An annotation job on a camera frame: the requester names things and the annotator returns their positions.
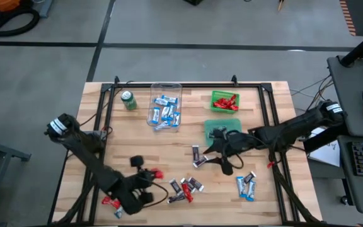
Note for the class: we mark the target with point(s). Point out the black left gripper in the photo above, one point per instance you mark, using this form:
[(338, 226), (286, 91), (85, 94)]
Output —
[(137, 192)]

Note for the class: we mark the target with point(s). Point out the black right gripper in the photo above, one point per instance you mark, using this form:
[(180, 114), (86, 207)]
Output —
[(236, 143)]

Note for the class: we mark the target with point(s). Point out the red candy bar wrapper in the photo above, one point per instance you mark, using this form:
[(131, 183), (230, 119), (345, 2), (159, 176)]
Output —
[(221, 100), (187, 193), (233, 108), (159, 174), (227, 103), (218, 105), (109, 201), (232, 98)]

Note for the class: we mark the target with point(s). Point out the blue white candy bar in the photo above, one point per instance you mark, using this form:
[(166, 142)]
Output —
[(155, 115), (176, 119), (251, 191), (161, 101), (241, 186), (162, 125), (169, 99), (119, 213), (172, 111), (165, 113)]

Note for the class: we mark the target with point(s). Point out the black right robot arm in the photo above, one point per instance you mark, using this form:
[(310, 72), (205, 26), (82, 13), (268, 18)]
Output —
[(295, 126)]

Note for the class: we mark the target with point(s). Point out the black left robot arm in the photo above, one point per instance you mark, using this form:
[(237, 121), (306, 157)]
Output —
[(90, 157)]

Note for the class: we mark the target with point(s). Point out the teal plastic container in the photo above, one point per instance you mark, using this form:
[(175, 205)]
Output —
[(235, 124)]

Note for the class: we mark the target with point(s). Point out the small green mesh basket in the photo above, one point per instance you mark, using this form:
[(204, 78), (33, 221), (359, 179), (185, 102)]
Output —
[(214, 93)]

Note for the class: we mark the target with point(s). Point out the green Sprite can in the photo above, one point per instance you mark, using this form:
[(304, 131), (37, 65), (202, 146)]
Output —
[(129, 101)]

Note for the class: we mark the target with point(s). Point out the clear plastic bin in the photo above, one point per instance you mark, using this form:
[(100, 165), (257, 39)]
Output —
[(150, 94)]

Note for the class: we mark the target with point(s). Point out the white paper sheet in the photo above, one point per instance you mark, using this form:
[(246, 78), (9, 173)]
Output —
[(328, 154)]

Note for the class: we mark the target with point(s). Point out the grey metal table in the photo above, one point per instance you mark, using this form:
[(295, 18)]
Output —
[(5, 150)]

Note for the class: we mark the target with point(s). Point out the yellow wooden stick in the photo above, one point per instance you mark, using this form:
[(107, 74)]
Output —
[(281, 4)]

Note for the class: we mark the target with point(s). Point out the black stand pole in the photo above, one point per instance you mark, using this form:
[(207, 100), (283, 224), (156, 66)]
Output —
[(361, 47)]

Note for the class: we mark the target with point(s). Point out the orange shop vacuum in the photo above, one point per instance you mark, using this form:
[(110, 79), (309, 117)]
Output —
[(5, 3)]

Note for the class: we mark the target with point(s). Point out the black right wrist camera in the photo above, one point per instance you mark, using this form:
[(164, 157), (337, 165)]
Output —
[(227, 167)]

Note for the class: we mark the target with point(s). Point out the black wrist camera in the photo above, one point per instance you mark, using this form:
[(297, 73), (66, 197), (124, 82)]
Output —
[(227, 167), (136, 161)]

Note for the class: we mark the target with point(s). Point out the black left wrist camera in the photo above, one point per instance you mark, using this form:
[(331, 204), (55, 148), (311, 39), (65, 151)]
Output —
[(136, 161)]

